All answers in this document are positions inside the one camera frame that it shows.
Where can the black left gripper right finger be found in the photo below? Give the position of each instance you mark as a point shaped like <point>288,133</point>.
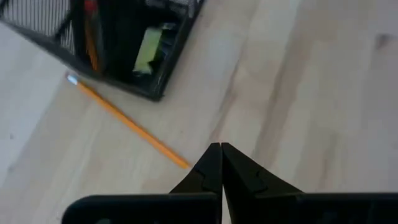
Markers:
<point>248,186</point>

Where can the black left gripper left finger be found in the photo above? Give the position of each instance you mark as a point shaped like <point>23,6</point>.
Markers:
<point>205,186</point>

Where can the orange pencil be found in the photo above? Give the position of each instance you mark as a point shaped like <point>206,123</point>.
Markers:
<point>130,123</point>

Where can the black mesh desk organizer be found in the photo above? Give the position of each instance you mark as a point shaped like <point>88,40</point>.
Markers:
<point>168,87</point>

